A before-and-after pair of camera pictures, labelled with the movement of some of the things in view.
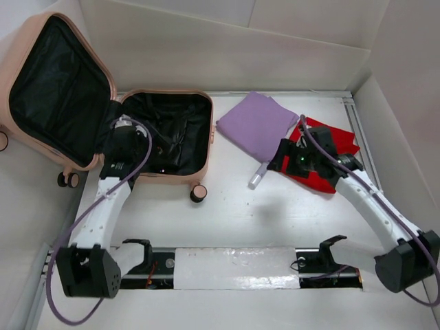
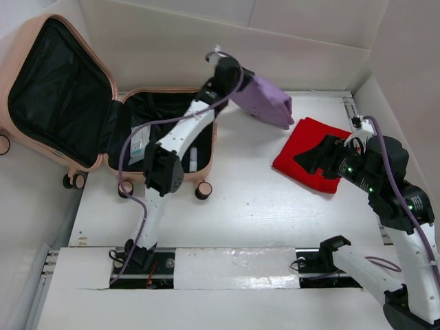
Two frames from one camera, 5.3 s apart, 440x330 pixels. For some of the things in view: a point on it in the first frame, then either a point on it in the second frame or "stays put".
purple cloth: [259, 122] → [262, 100]
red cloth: [344, 143] stays put
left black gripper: [160, 142] → [246, 75]
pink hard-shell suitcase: [58, 101] stays put
